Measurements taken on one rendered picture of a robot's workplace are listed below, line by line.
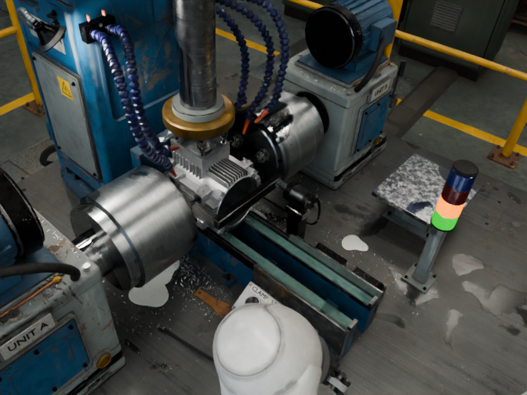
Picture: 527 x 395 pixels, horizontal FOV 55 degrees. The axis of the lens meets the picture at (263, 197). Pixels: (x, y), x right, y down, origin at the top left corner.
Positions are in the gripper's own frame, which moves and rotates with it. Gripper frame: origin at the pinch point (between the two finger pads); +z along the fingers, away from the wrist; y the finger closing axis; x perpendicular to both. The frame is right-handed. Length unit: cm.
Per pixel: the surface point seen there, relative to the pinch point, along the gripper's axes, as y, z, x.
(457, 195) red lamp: 3, 30, -48
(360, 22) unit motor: 53, 31, -81
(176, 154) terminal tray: 66, 17, -18
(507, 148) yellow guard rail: 27, 225, -157
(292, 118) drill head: 52, 30, -46
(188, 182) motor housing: 60, 19, -14
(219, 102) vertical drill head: 58, 8, -34
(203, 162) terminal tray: 57, 15, -20
